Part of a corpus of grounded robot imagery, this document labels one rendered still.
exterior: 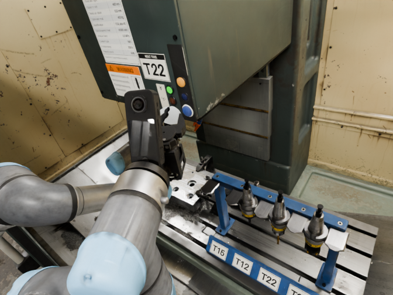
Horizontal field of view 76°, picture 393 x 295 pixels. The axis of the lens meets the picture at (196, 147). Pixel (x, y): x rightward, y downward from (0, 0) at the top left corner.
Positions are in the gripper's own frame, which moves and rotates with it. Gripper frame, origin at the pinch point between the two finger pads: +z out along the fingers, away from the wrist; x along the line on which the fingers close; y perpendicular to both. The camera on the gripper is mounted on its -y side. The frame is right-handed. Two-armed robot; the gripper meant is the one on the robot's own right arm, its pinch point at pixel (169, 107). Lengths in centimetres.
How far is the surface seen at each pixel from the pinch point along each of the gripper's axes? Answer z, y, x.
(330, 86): 96, 44, 63
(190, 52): 12.8, -6.7, 3.7
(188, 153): 125, 109, -36
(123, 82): 25.4, 2.9, -21.3
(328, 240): 0, 46, 36
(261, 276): 3, 74, 18
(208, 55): 18.3, -4.0, 6.9
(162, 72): 15.9, -1.9, -5.0
